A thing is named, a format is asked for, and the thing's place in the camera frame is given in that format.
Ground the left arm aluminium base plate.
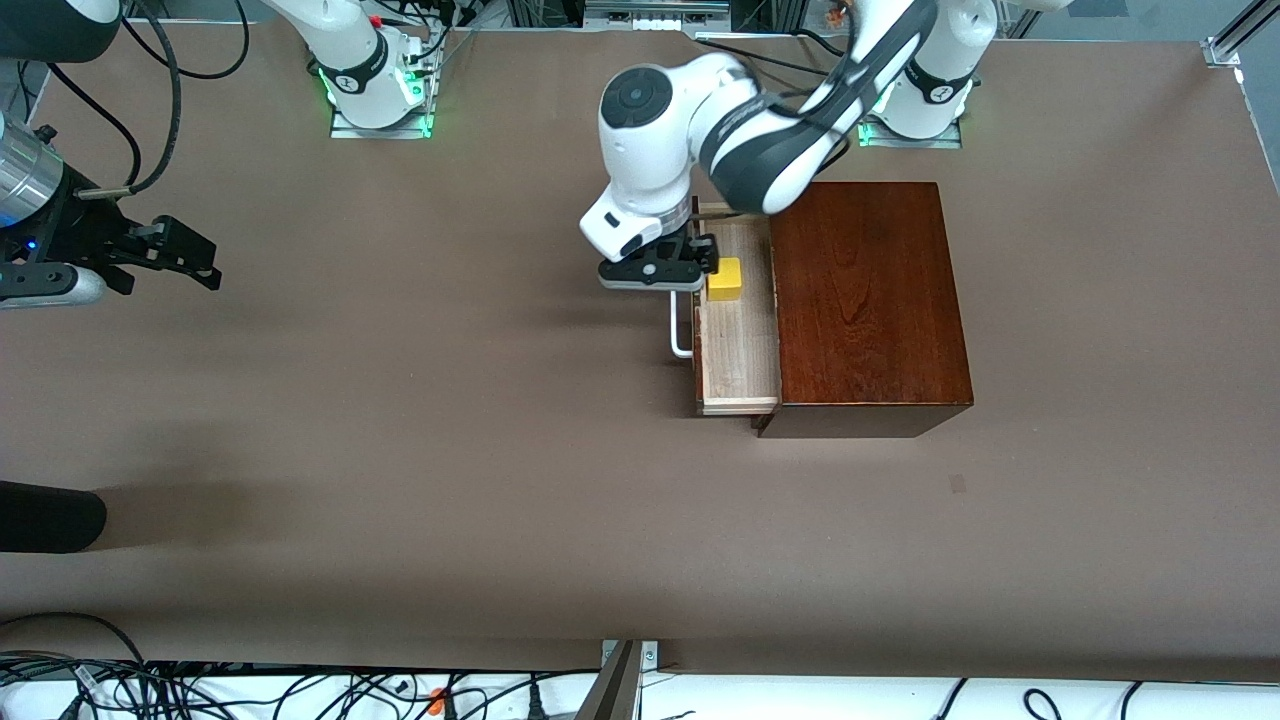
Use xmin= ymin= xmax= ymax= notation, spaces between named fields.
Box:
xmin=858 ymin=118 xmax=963 ymax=149

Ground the small aluminium bracket plate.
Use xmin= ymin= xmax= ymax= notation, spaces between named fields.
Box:
xmin=601 ymin=640 xmax=660 ymax=673

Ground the white drawer handle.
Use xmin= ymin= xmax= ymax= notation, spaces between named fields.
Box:
xmin=669 ymin=290 xmax=698 ymax=360

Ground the dark brown wooden cabinet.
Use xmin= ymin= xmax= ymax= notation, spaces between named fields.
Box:
xmin=757 ymin=181 xmax=976 ymax=439

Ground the black looping cable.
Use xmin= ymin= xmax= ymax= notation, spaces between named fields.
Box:
xmin=118 ymin=0 xmax=249 ymax=81

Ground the dark grey mounting bar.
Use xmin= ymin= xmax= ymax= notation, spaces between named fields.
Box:
xmin=575 ymin=640 xmax=643 ymax=720

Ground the black cylinder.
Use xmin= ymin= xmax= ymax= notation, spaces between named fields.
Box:
xmin=0 ymin=480 xmax=108 ymax=554

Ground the aluminium profile post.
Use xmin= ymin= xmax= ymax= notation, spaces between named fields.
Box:
xmin=1203 ymin=0 xmax=1280 ymax=69

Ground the right arm aluminium base plate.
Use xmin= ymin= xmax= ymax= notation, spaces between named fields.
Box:
xmin=330 ymin=100 xmax=434 ymax=140

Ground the grey power strip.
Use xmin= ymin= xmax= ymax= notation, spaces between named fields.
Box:
xmin=585 ymin=0 xmax=731 ymax=31

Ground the long black table cable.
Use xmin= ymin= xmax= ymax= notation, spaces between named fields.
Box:
xmin=695 ymin=35 xmax=836 ymax=79

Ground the light wood drawer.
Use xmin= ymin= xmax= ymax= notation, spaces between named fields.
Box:
xmin=693 ymin=200 xmax=783 ymax=417

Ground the thin black cable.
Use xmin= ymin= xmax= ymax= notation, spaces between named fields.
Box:
xmin=43 ymin=60 xmax=134 ymax=188

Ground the brown table cover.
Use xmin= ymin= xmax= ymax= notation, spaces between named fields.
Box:
xmin=0 ymin=22 xmax=1280 ymax=683

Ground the thick black cable metal plug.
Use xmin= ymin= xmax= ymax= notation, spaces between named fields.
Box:
xmin=75 ymin=0 xmax=183 ymax=199

